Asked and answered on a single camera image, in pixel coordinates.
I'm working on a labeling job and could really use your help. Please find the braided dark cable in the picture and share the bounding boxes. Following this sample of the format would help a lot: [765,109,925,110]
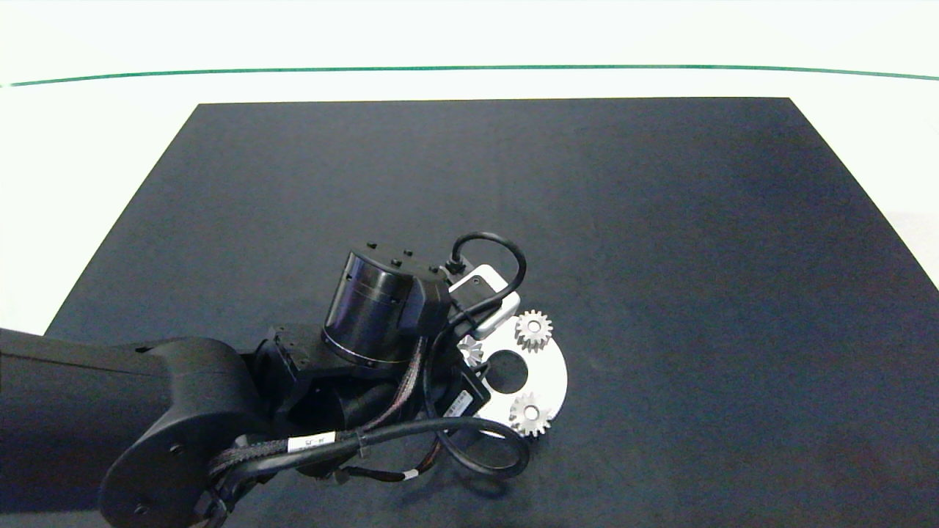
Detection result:
[365,334,431,435]

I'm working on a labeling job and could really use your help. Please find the dark mat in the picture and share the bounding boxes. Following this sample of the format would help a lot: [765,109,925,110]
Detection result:
[45,97,939,528]

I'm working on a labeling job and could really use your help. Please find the black camera cable loop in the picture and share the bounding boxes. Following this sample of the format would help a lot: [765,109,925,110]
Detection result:
[422,232,528,354]

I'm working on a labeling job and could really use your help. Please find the long black tagged cable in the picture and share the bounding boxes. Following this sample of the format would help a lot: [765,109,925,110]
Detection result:
[209,417,532,482]

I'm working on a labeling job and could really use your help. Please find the silver boxy wrist camera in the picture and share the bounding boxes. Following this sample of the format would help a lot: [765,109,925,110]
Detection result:
[447,264,522,340]

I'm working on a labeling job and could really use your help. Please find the round white carrier plate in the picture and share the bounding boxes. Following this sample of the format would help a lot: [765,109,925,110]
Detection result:
[440,323,570,441]

